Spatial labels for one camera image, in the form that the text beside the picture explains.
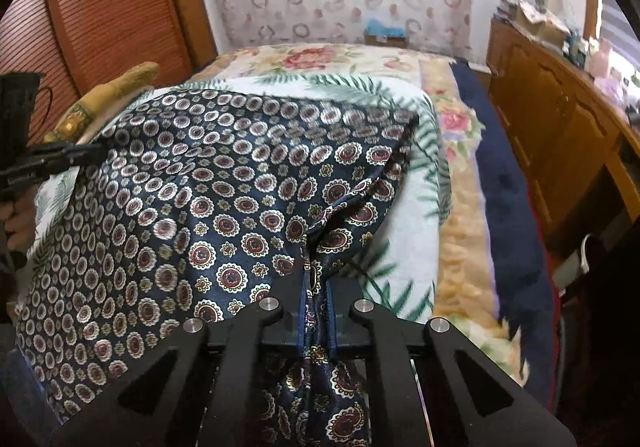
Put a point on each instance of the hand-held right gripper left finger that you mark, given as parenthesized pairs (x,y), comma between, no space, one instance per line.
(301,322)

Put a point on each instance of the person's left hand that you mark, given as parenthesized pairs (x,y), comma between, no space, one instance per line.
(17,227)

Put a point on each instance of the cardboard box with blue netting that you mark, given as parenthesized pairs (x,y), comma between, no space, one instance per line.
(385,33)

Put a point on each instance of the folded patterned cloth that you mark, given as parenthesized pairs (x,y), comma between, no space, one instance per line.
(506,7)

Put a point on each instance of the wooden slatted door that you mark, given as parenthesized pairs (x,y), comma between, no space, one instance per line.
(100,2)

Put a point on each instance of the striped window blind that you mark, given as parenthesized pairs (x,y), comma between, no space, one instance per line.
(620,27)

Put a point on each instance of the open cardboard box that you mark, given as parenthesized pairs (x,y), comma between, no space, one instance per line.
(542,22)

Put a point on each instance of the wooden cabinet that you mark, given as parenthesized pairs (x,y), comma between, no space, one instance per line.
(550,102)

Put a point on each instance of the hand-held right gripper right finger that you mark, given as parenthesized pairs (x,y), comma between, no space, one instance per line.
(332,322)

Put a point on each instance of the navy patterned satin shirt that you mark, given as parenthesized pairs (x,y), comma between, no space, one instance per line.
(200,227)

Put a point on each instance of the floral bed blanket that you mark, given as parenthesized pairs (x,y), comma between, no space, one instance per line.
(455,227)

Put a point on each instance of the yellow patterned cushion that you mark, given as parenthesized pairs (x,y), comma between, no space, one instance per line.
(110,94)

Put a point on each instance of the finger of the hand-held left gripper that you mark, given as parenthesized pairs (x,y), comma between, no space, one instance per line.
(75,158)

